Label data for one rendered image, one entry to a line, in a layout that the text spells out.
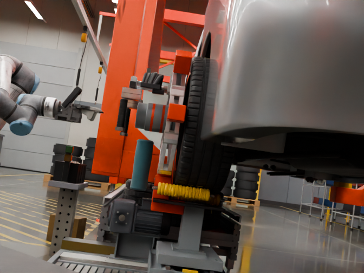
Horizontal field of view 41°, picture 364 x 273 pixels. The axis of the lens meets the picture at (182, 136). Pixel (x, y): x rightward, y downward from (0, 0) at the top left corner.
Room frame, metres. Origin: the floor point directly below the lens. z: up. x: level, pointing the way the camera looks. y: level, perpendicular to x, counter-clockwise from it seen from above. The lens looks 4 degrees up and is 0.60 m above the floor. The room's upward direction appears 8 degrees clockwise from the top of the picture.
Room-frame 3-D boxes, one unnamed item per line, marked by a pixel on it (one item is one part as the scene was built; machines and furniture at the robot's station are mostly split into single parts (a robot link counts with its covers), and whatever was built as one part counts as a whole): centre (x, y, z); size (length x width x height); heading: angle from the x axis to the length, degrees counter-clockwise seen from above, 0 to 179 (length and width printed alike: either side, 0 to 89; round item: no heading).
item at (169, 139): (2.40, 0.06, 0.85); 0.54 x 0.07 x 0.54; 3
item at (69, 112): (2.20, 0.53, 0.80); 0.12 x 0.08 x 0.09; 93
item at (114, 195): (4.14, 0.45, 0.28); 2.47 x 0.09 x 0.22; 3
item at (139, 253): (2.71, 0.12, 0.26); 0.42 x 0.18 x 0.35; 93
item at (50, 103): (2.19, 0.61, 0.81); 0.10 x 0.05 x 0.09; 3
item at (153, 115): (2.39, 0.13, 0.85); 0.21 x 0.14 x 0.14; 93
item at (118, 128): (2.21, 0.29, 0.83); 0.04 x 0.04 x 0.16
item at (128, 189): (3.26, 0.00, 0.39); 0.66 x 0.66 x 0.24
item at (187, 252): (2.41, -0.11, 0.32); 0.40 x 0.30 x 0.28; 3
